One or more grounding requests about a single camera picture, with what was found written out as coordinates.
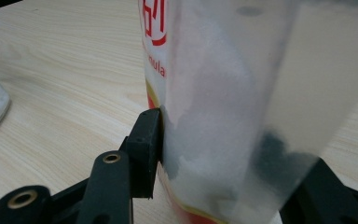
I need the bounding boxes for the white red-printed plastic bag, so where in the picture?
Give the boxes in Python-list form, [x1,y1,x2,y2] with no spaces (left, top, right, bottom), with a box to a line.
[138,0,358,224]

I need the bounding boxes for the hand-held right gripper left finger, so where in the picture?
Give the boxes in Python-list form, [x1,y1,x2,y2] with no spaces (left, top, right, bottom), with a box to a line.
[76,107,162,224]

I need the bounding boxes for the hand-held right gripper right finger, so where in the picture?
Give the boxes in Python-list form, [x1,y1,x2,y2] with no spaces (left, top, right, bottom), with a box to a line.
[255,130,358,224]

